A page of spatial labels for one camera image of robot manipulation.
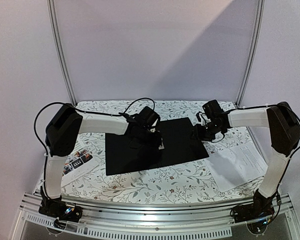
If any silver folder clip mechanism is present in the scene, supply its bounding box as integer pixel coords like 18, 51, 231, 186
158, 142, 165, 150

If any black clip folder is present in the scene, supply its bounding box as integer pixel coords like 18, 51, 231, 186
105, 117, 209, 176

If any colour printed brochure sheet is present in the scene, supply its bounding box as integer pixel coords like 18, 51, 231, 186
61, 138, 106, 187

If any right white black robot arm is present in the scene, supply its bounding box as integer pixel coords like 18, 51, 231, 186
192, 100, 300, 225

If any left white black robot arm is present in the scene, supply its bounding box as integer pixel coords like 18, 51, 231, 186
38, 102, 163, 228

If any white text paper sheet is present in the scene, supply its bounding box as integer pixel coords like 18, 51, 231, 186
204, 142, 268, 193

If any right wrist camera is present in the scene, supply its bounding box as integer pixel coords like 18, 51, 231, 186
202, 99, 224, 120

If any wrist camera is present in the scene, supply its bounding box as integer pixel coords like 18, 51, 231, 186
202, 99, 224, 120
138, 106, 161, 128

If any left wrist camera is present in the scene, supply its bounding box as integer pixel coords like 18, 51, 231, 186
138, 106, 161, 128

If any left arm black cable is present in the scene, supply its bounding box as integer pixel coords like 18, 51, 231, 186
33, 97, 156, 196

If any perforated white cable tray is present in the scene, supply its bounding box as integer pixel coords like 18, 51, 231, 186
20, 213, 233, 240

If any right aluminium frame post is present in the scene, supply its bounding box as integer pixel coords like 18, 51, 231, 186
234, 0, 265, 107

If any aluminium frame post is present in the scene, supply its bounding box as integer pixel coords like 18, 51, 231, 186
46, 0, 78, 105
234, 0, 265, 107

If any aluminium mounting rail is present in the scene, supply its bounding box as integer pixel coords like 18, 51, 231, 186
19, 192, 294, 226

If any left aluminium frame post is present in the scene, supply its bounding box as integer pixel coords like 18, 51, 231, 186
46, 0, 78, 105

